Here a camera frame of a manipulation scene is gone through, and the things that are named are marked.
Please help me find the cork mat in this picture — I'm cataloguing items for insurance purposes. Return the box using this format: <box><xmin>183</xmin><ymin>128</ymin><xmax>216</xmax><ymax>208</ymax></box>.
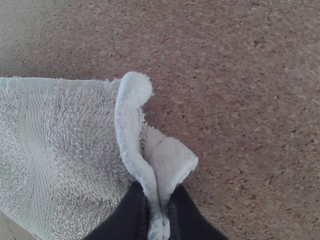
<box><xmin>0</xmin><ymin>0</ymin><xmax>320</xmax><ymax>240</ymax></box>

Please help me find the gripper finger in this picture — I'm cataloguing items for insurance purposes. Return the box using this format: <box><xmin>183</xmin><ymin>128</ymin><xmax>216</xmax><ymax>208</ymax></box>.
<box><xmin>81</xmin><ymin>181</ymin><xmax>150</xmax><ymax>240</ymax></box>
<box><xmin>168</xmin><ymin>185</ymin><xmax>229</xmax><ymax>240</ymax></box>

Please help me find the pale towel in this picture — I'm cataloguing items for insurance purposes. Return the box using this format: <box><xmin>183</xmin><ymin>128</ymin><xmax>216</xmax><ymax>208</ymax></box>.
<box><xmin>0</xmin><ymin>71</ymin><xmax>200</xmax><ymax>240</ymax></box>

